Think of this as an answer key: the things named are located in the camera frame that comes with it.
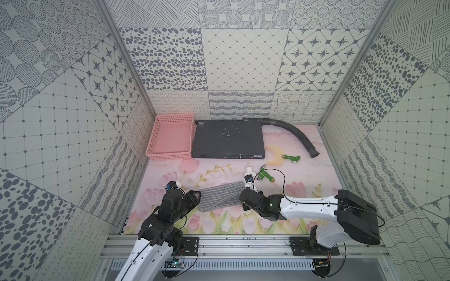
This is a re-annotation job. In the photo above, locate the left small circuit board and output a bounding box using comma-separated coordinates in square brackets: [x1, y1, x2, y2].
[164, 259, 185, 270]

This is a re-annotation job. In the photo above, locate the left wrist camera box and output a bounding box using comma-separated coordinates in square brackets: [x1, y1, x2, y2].
[165, 181, 181, 191]

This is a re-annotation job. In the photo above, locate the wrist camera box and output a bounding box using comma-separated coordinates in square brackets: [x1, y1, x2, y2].
[165, 181, 181, 191]
[244, 173, 255, 190]

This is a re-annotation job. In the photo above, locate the small circuit board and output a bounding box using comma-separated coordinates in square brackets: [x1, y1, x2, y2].
[164, 259, 185, 270]
[312, 259, 331, 277]

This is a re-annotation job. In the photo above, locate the right small circuit board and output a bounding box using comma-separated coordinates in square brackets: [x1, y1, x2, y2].
[312, 259, 331, 277]

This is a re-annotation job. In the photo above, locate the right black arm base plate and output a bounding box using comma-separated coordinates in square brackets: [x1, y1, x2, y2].
[288, 236, 340, 256]

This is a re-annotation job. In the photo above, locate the aluminium front rail frame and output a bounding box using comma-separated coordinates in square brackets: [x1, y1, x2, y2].
[100, 235, 390, 259]

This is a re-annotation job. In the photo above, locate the green valve near hose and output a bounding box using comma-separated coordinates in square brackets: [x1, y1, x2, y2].
[282, 155, 301, 163]

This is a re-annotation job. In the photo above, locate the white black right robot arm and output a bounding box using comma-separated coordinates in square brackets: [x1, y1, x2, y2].
[239, 188, 381, 248]

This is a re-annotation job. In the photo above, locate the green valve near tee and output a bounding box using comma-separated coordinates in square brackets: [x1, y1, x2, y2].
[255, 165, 275, 183]

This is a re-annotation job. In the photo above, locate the grey striped square dishcloth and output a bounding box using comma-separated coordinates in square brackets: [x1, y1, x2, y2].
[198, 180, 246, 213]

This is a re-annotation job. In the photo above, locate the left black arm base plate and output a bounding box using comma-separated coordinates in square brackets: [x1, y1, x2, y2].
[172, 237, 199, 256]

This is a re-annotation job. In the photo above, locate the pink floral table mat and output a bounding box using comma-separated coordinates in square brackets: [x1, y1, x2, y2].
[124, 125, 342, 235]

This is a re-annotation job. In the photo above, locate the dark grey flat electronics box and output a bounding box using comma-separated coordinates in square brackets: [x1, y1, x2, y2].
[191, 120, 266, 159]

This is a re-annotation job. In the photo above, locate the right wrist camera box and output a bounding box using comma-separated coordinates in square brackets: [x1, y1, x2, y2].
[244, 173, 255, 190]

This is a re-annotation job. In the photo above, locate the pink perforated plastic basket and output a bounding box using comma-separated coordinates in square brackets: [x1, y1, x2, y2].
[145, 113, 195, 161]

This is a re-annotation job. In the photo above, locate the white plastic tee fitting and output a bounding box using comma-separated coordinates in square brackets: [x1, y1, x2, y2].
[245, 166, 254, 175]

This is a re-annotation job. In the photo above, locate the black corrugated hose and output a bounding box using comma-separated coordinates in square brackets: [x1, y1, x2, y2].
[244, 117, 321, 159]

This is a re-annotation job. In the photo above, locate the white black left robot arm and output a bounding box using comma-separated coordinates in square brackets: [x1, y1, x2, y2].
[116, 187, 201, 281]

